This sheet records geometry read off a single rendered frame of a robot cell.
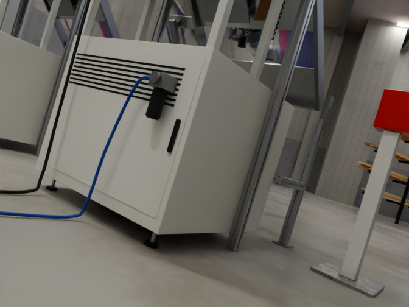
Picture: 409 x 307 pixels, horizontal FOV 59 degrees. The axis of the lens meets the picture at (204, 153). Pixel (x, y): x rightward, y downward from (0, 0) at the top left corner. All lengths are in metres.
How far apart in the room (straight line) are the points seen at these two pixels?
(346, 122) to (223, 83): 11.09
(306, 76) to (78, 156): 1.12
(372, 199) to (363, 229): 0.12
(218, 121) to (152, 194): 0.30
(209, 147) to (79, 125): 0.51
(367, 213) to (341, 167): 10.45
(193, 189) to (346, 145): 11.05
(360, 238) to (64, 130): 1.22
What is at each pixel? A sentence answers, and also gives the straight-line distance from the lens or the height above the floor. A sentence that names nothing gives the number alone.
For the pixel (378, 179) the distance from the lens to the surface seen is 1.60.
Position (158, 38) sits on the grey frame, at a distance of 1.90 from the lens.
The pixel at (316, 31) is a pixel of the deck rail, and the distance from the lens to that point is 1.71.
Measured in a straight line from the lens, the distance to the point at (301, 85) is 1.90.
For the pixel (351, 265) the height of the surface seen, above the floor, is 0.06.
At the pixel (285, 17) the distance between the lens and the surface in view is 1.80.
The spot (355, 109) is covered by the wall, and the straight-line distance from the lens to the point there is 12.26.
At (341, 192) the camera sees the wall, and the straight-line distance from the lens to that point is 12.03.
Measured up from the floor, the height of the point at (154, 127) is 0.35.
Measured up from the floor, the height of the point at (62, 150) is 0.18.
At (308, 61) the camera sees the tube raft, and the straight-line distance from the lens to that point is 1.84.
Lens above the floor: 0.33
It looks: 1 degrees down
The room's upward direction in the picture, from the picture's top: 17 degrees clockwise
